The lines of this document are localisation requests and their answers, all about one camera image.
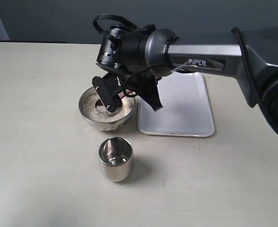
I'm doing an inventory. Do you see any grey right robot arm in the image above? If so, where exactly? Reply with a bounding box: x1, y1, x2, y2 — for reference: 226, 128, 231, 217
92, 25, 278, 135

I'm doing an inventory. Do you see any steel bowl of rice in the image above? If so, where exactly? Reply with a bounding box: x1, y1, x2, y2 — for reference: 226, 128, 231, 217
78, 87, 136, 131

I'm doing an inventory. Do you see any white rice in bowl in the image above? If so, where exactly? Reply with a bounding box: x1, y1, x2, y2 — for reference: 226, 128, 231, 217
83, 93, 135, 122

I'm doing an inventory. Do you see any steel cup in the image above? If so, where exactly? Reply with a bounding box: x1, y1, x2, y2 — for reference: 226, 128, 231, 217
99, 137, 134, 183

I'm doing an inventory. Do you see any dark brown wooden spoon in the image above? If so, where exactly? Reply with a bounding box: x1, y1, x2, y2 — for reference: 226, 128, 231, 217
95, 89, 135, 109

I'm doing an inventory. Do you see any white rectangular tray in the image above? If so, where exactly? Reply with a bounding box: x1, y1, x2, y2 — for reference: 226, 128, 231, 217
137, 72, 215, 138

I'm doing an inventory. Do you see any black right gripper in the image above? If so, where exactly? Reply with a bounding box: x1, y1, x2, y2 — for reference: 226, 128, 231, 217
92, 25, 163, 114

